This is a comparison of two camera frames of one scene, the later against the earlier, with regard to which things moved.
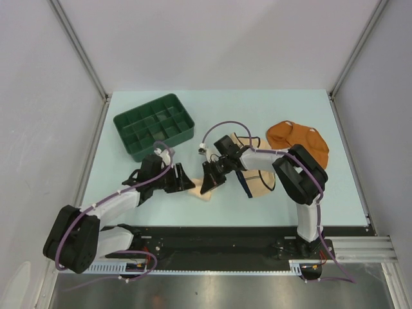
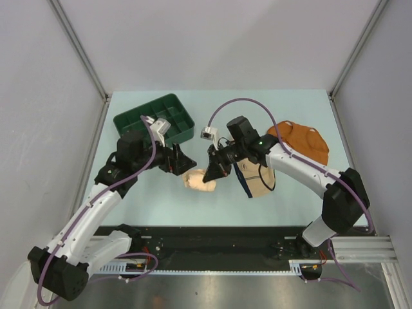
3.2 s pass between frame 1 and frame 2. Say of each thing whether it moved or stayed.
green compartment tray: stayed
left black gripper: moved
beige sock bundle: stayed
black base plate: stayed
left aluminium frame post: stayed
